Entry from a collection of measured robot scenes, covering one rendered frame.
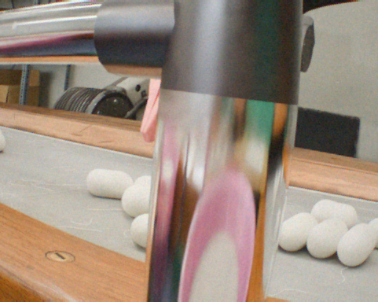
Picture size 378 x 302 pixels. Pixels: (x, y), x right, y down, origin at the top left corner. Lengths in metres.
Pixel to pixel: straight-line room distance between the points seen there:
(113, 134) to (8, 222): 0.40
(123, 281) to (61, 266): 0.02
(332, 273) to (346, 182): 0.22
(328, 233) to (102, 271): 0.14
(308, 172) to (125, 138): 0.22
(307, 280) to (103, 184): 0.18
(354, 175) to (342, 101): 1.94
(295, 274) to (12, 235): 0.14
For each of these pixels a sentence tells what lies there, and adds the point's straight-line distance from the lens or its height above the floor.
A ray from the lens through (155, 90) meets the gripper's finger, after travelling 0.47.
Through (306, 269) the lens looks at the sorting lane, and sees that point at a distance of 0.26.
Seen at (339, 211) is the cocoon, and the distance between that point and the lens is 0.33.
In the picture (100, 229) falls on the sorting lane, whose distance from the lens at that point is 0.30.
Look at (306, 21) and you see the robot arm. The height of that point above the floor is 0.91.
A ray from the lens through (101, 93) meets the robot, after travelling 0.90.
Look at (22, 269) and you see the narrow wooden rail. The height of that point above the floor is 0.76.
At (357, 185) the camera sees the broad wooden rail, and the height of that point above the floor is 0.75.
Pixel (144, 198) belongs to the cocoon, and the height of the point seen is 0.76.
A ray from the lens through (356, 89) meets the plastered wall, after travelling 2.40.
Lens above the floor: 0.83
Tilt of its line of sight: 8 degrees down
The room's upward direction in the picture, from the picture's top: 6 degrees clockwise
